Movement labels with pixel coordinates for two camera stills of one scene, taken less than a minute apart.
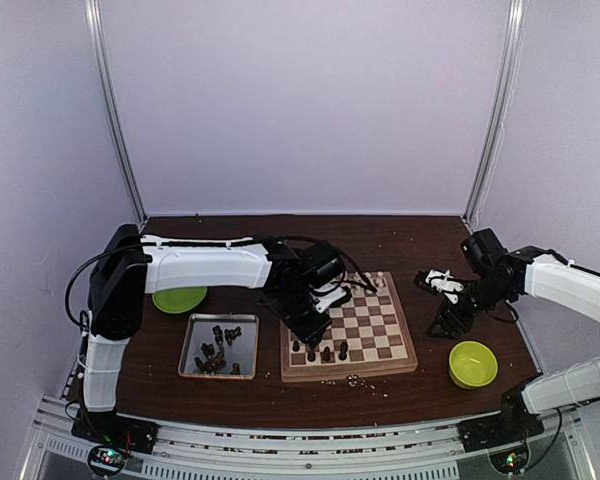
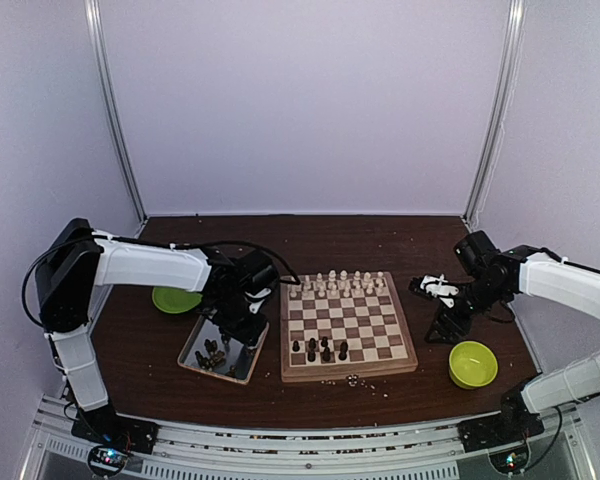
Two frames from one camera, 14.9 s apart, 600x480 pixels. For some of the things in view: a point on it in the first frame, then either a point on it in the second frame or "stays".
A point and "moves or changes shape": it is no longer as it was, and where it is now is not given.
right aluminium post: [515, 41] stays
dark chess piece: [343, 350] stays
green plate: [179, 300] stays
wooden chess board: [369, 334] stays
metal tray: [241, 349] moves or changes shape
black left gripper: [310, 332] -> [248, 336]
